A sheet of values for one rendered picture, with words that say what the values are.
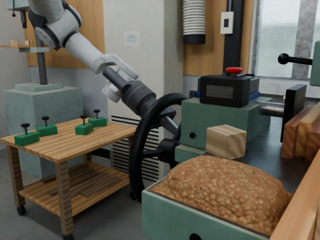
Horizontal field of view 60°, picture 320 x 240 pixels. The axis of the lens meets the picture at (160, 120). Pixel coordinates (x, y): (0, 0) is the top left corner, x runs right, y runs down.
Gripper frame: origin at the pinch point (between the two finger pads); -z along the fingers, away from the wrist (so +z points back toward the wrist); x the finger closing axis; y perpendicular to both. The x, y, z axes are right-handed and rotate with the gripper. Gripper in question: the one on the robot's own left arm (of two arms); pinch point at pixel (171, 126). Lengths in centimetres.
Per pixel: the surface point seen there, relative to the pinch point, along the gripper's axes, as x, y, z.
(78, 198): -31, -97, 40
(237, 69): 19.1, 27.9, -12.9
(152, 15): -84, 5, 86
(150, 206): 44, 15, -21
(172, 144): 13.2, 4.0, -8.0
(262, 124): 12.8, 20.9, -21.2
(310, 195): 42, 27, -31
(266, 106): 15.4, 24.9, -20.1
